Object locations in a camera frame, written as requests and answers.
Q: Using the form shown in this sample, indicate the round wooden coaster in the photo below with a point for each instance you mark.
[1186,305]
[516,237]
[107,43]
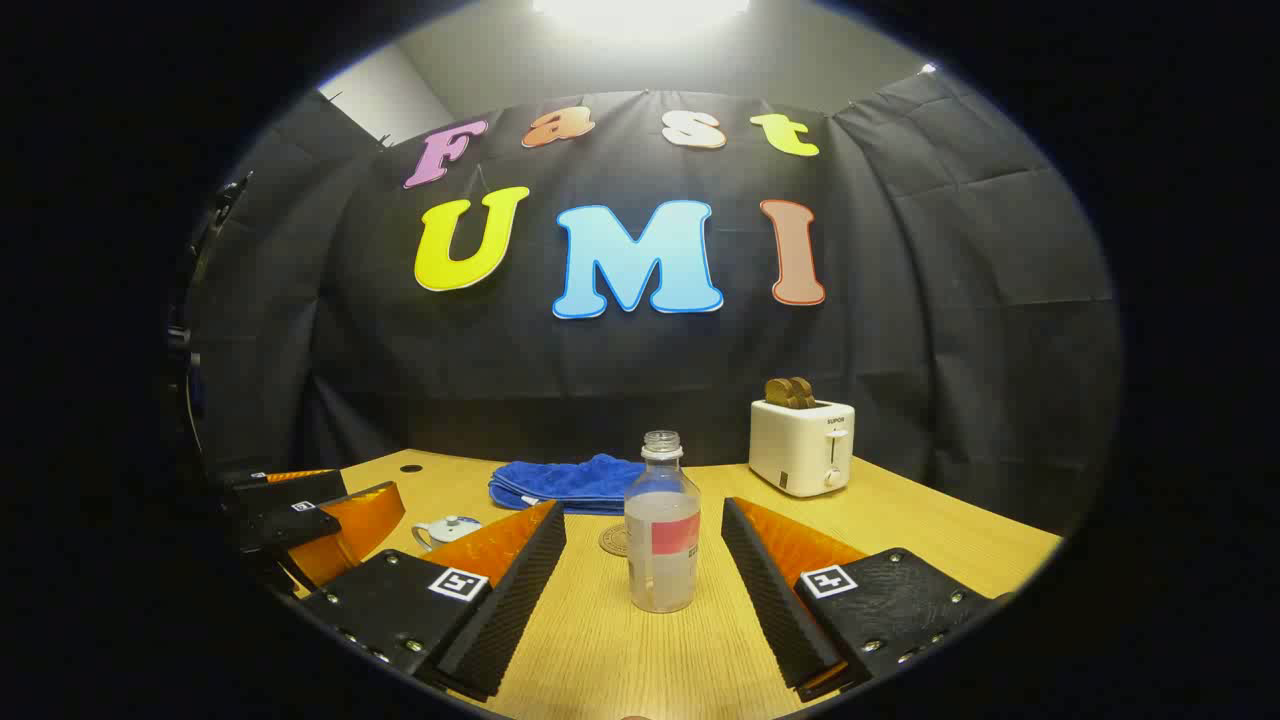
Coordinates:
[612,542]

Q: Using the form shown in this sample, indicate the blue folded towel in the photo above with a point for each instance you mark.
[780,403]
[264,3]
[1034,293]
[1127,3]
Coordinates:
[570,482]

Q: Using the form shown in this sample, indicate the white toaster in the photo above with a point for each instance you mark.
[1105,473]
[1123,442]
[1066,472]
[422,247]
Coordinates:
[800,450]

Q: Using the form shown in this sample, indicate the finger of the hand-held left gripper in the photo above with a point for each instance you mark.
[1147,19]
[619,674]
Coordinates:
[285,492]
[350,525]

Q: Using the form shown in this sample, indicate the clear plastic water bottle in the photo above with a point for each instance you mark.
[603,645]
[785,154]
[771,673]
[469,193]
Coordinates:
[662,540]

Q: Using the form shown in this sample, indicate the white teacup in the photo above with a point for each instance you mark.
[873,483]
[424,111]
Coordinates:
[425,538]

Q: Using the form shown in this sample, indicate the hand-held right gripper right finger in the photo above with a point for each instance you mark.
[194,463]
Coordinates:
[777,602]

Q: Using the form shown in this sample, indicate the black backdrop cloth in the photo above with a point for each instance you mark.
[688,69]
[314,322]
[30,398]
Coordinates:
[600,360]

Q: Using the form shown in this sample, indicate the white teacup lid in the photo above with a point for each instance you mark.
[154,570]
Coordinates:
[455,524]

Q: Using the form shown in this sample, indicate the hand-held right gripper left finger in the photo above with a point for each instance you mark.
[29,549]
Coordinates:
[508,612]

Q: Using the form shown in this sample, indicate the brown bread slices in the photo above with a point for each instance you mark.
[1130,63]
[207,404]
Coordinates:
[790,392]

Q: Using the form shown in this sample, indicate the large ceiling light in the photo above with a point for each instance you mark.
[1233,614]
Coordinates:
[640,10]

